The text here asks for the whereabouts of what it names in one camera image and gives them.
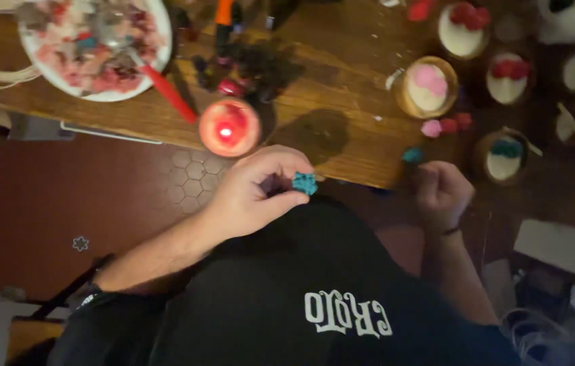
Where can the white box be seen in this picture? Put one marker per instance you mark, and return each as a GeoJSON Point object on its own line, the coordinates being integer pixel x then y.
{"type": "Point", "coordinates": [564, 251]}

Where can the white plate of wax scraps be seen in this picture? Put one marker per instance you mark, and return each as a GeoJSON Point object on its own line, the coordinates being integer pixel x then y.
{"type": "Point", "coordinates": [94, 45]}

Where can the black wristwatch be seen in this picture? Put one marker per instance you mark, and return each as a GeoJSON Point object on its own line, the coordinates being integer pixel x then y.
{"type": "Point", "coordinates": [86, 297]}

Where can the red wax flower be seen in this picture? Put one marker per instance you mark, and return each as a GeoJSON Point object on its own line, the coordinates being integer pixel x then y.
{"type": "Point", "coordinates": [464, 120]}
{"type": "Point", "coordinates": [419, 10]}
{"type": "Point", "coordinates": [449, 125]}

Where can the flower-shaped metal cutter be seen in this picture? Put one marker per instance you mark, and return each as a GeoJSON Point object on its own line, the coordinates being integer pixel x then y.
{"type": "Point", "coordinates": [80, 243]}

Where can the person's black printed shirt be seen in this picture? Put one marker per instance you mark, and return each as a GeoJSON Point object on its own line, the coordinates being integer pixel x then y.
{"type": "Point", "coordinates": [277, 295]}

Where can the person's right fingers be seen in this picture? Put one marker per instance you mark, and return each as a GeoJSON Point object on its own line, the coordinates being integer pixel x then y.
{"type": "Point", "coordinates": [429, 178]}

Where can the small shiny red piece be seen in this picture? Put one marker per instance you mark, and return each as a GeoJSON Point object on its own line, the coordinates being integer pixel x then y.
{"type": "Point", "coordinates": [229, 88]}

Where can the person's left hand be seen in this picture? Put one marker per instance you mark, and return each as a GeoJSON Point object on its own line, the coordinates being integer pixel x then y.
{"type": "Point", "coordinates": [239, 203]}

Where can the teal wax flower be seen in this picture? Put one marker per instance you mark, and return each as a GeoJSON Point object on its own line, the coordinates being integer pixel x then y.
{"type": "Point", "coordinates": [305, 183]}

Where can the white wooden stick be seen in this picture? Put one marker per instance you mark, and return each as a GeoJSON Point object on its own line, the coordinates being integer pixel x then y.
{"type": "Point", "coordinates": [573, 124]}

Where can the white and black plush toy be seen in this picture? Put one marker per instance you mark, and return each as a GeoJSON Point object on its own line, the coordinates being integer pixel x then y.
{"type": "Point", "coordinates": [572, 23]}

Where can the orange and black tool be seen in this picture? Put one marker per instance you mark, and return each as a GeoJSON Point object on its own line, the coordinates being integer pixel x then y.
{"type": "Point", "coordinates": [225, 23]}

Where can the pile of dark wax pieces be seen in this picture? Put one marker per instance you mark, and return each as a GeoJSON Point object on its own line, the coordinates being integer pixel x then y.
{"type": "Point", "coordinates": [257, 66]}

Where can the lit red candle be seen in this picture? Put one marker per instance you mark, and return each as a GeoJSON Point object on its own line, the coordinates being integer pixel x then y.
{"type": "Point", "coordinates": [229, 127]}

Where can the wooden chair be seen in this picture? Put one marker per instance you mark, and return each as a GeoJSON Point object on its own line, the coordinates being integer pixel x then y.
{"type": "Point", "coordinates": [33, 325]}

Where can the bowl candle with red flowers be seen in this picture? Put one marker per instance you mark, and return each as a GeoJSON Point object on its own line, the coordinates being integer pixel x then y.
{"type": "Point", "coordinates": [462, 31]}
{"type": "Point", "coordinates": [508, 77]}

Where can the white flat strip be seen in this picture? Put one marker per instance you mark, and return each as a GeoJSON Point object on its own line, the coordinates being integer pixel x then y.
{"type": "Point", "coordinates": [109, 133]}

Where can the person's right hand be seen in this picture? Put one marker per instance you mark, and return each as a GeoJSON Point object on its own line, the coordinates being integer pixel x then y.
{"type": "Point", "coordinates": [445, 198]}

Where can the small teal wax piece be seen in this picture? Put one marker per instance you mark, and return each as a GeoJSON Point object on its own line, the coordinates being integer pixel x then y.
{"type": "Point", "coordinates": [412, 155]}

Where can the bowl candle with pink flower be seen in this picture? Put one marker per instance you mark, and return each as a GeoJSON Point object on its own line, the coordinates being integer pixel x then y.
{"type": "Point", "coordinates": [427, 87]}

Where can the bowl candle with teal flower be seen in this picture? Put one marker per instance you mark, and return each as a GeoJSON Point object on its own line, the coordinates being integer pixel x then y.
{"type": "Point", "coordinates": [503, 157]}

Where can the pink wax flower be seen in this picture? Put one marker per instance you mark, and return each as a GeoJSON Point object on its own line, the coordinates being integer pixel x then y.
{"type": "Point", "coordinates": [430, 128]}

